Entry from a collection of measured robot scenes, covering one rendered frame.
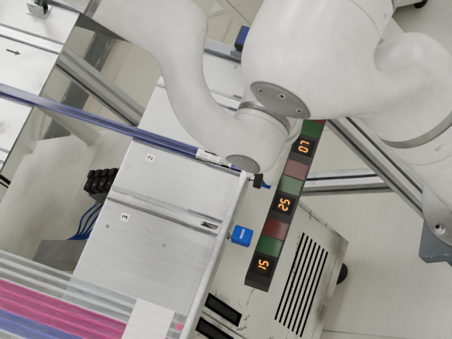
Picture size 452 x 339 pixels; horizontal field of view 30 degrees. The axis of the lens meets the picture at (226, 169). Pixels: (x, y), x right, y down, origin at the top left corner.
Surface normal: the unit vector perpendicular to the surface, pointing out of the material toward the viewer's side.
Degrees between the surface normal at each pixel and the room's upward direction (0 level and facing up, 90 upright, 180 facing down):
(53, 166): 0
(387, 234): 0
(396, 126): 95
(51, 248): 0
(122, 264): 43
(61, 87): 90
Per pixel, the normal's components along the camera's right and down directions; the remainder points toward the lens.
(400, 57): -0.17, -0.78
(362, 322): -0.63, -0.51
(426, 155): -0.18, 0.83
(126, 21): -0.16, 0.60
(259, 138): 0.40, -0.15
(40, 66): 0.02, -0.41
